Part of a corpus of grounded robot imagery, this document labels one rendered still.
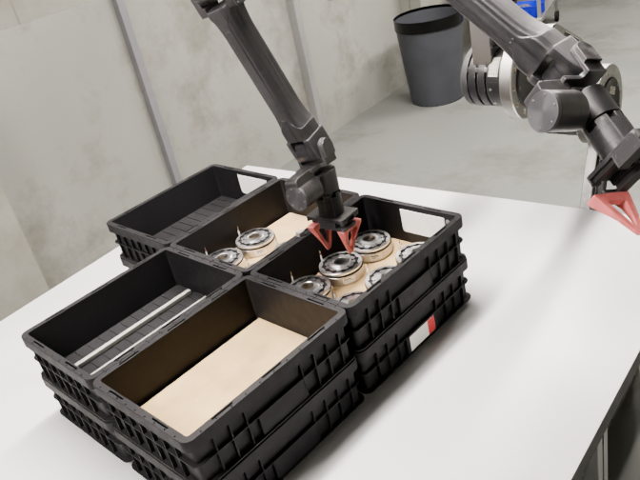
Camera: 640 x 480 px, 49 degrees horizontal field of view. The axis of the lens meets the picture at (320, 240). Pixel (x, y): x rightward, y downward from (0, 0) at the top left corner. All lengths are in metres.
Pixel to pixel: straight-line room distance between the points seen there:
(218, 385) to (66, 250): 2.29
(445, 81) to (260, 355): 3.76
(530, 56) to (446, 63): 3.88
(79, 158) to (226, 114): 0.98
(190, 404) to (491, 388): 0.59
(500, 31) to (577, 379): 0.71
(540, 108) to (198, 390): 0.83
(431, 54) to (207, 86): 1.63
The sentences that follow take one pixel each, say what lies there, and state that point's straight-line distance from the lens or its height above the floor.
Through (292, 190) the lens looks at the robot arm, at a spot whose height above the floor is 1.09.
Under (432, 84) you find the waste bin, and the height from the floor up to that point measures 0.17.
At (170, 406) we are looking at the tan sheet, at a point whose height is 0.83.
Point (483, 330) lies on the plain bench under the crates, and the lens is 1.61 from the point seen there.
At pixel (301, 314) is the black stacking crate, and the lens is 1.43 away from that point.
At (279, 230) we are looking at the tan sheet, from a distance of 1.89.
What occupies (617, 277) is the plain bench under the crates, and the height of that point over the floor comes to 0.70.
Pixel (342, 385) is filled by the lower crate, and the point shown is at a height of 0.78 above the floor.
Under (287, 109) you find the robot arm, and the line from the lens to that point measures 1.45.
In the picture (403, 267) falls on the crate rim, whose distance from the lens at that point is 1.44.
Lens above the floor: 1.68
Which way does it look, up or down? 28 degrees down
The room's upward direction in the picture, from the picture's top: 13 degrees counter-clockwise
